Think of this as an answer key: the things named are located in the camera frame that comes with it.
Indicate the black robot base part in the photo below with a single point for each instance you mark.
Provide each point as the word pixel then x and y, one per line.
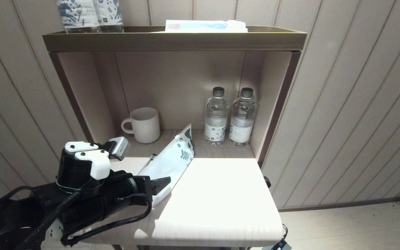
pixel 279 245

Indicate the white floral zip pouch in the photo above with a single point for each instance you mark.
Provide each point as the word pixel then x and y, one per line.
pixel 172 163

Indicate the white ribbed mug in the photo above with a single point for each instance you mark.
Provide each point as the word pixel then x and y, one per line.
pixel 146 125

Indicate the clear plastic water bottle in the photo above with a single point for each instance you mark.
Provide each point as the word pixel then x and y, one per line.
pixel 216 117
pixel 242 119

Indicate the white blue tissue pack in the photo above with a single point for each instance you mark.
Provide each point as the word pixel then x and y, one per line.
pixel 203 26

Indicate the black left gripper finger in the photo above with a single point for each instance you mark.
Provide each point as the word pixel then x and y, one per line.
pixel 156 184

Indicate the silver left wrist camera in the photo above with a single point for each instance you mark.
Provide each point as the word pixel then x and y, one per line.
pixel 120 147

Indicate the beige wooden shelf cabinet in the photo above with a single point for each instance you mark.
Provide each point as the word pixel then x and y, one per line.
pixel 179 42

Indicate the white blue patterned pouch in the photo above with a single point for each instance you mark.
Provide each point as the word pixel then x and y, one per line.
pixel 110 15
pixel 77 16

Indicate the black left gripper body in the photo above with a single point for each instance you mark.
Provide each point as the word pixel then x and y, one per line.
pixel 116 184

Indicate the black cabinet knob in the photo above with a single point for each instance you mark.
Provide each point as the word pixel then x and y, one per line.
pixel 266 181

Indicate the grey toothbrush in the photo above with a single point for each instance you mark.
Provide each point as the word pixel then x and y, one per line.
pixel 152 159

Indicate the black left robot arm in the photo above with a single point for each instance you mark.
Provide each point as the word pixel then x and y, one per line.
pixel 78 166

